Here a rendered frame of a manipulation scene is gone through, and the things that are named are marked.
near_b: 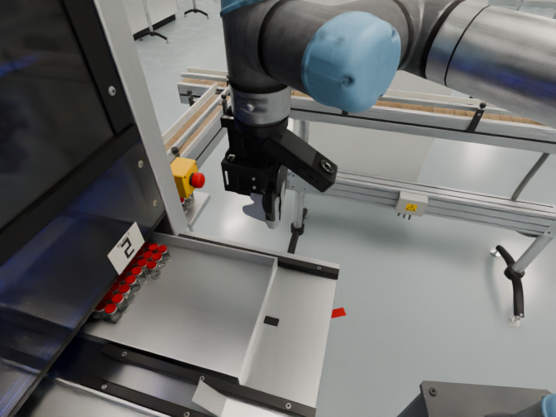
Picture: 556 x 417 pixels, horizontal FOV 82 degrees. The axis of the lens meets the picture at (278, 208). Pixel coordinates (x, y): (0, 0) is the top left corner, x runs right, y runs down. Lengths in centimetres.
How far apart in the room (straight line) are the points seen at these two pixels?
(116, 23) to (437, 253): 191
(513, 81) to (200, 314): 62
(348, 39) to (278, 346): 54
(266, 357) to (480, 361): 132
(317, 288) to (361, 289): 109
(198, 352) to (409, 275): 146
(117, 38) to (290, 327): 59
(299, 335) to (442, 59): 52
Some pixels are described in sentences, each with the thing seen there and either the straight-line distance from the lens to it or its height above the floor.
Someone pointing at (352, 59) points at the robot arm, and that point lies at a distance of 27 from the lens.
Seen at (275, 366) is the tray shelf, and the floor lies 88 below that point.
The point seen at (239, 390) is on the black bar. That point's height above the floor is 90.
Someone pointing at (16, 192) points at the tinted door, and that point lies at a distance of 51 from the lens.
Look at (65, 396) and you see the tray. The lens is 73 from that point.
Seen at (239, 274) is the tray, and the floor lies 88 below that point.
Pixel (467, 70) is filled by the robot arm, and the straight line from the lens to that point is 36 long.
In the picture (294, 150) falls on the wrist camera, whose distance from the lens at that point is 43.
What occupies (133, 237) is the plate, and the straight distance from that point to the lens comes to 68.
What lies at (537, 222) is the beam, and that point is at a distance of 177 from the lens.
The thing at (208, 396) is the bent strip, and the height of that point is 92.
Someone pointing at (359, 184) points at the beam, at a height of 54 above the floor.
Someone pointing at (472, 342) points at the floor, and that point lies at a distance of 187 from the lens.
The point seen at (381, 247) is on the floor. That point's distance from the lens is 202.
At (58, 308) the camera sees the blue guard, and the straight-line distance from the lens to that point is 60.
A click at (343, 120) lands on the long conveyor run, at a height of 87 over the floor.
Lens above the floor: 149
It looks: 44 degrees down
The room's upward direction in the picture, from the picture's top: straight up
